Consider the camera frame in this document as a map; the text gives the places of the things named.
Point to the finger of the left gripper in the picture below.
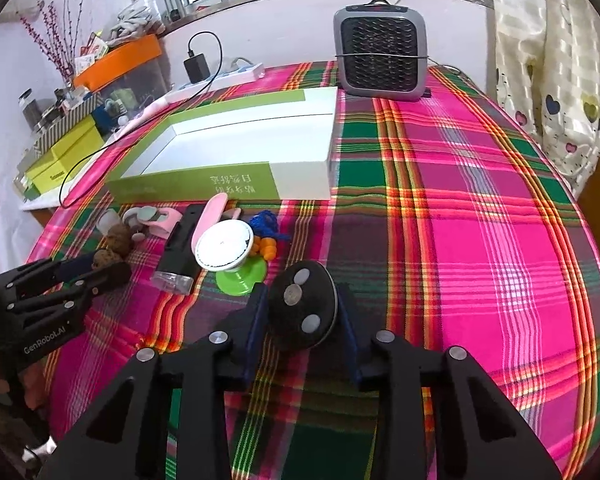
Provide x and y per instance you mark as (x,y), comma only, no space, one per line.
(37,278)
(82,280)

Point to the orange lid storage bin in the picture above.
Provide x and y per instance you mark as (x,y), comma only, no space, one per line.
(130,74)

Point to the brown walnut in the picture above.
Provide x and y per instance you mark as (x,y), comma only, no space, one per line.
(119,240)
(104,257)

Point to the glass jar black lid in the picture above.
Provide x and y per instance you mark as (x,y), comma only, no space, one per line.
(29,108)

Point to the green white cardboard box tray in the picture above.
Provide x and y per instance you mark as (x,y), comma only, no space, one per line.
(270,146)

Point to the small white massager knob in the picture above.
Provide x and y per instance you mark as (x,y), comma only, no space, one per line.
(131,220)

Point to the striped patterned box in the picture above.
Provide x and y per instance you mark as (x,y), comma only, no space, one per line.
(46,136)

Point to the black disc with silver dots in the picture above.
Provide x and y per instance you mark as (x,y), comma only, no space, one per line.
(302,306)

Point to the black charger adapter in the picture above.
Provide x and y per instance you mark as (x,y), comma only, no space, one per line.
(196,67)

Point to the heart pattern curtain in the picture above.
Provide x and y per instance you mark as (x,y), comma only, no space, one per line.
(547,59)

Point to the yellow green shoe box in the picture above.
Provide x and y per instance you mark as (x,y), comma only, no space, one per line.
(51,169)

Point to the purple flower branches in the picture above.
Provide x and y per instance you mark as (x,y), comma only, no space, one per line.
(61,36)

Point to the pink oval case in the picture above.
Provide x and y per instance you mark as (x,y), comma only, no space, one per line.
(211,215)

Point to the white green round stand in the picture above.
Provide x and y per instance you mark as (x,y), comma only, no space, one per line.
(224,250)

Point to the white power strip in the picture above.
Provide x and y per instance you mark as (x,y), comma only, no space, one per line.
(242,75)

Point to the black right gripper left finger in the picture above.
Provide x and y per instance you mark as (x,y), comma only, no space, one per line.
(124,433)

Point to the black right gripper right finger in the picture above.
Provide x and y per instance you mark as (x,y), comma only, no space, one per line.
(440,413)

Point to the black rectangular device clear cap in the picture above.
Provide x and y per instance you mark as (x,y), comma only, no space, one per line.
(177,268)

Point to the grey portable heater fan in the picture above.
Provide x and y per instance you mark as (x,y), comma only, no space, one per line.
(381,51)

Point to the pink device with green disc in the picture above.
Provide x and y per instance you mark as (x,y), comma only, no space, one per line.
(160,222)

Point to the clear small jar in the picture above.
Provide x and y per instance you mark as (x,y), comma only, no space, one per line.
(107,221)

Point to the blue orange carrot toy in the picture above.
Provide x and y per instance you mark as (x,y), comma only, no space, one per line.
(266,235)

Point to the plaid pink bedspread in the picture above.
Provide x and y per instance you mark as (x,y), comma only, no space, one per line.
(447,223)

